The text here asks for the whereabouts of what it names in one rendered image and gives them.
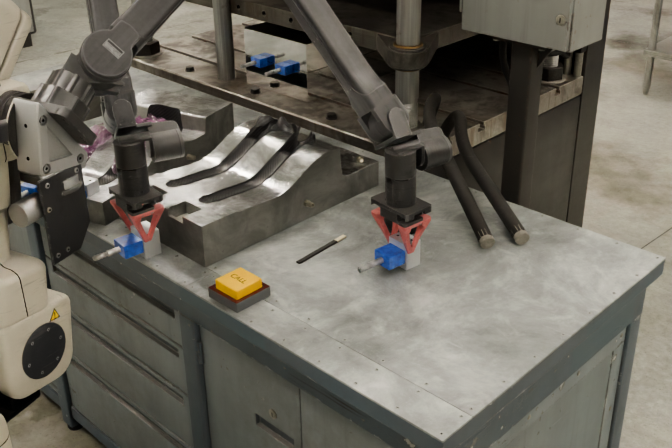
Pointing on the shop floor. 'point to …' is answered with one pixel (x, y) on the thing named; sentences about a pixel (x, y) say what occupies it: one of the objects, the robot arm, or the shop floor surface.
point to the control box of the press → (532, 27)
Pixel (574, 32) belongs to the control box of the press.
